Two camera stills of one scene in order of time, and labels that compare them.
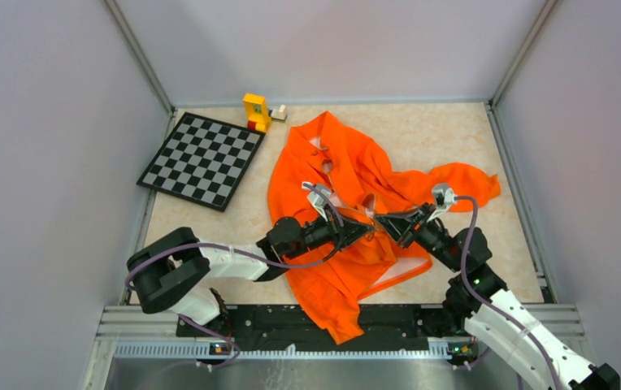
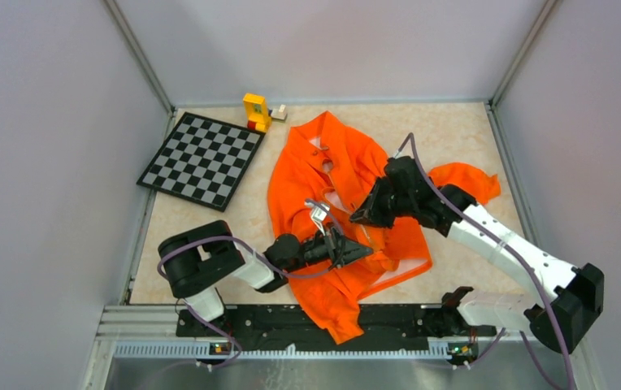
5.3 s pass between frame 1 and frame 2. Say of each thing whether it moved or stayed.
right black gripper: moved
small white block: stayed
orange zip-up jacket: stayed
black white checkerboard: stayed
